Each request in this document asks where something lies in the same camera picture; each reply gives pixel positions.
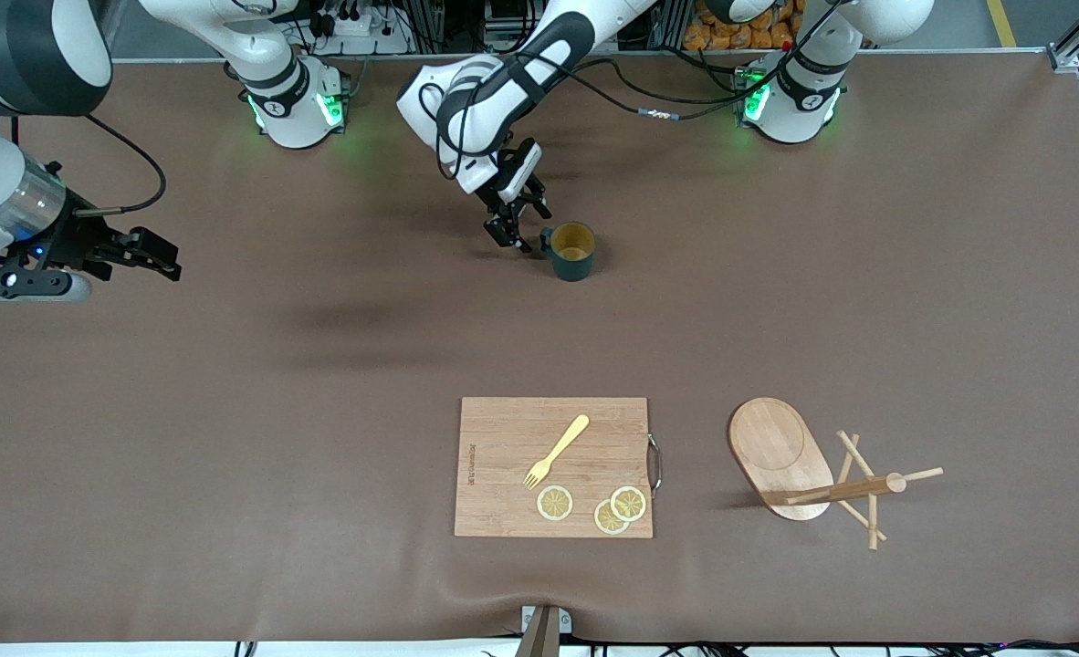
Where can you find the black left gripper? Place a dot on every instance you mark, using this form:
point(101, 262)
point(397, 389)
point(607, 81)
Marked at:
point(514, 198)

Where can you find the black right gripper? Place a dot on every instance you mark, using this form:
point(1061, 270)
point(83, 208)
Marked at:
point(72, 239)

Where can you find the dark green mug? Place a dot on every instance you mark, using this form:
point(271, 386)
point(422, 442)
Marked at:
point(571, 265)

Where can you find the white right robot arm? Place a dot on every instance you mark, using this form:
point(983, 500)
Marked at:
point(288, 105)

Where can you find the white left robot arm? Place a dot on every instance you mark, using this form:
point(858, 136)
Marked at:
point(485, 100)

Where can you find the wooden mug rack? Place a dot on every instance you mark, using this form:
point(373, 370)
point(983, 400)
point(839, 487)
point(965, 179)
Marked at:
point(777, 447)

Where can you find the brown table mat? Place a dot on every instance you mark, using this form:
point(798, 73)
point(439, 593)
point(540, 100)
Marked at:
point(539, 347)

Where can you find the yellow plastic fork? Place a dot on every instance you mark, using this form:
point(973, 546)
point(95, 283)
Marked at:
point(560, 447)

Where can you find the wooden cutting board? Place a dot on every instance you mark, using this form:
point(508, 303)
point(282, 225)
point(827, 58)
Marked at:
point(503, 456)

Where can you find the white power strip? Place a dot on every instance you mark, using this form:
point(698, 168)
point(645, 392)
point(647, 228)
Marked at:
point(366, 36)

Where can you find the orange packaged items pile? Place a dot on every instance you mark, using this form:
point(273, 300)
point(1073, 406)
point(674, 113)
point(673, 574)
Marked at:
point(731, 32)

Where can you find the lemon slice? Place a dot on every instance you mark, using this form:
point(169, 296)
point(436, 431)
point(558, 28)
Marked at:
point(555, 503)
point(605, 520)
point(629, 503)

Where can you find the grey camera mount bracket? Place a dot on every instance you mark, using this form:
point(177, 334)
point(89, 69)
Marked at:
point(544, 630)

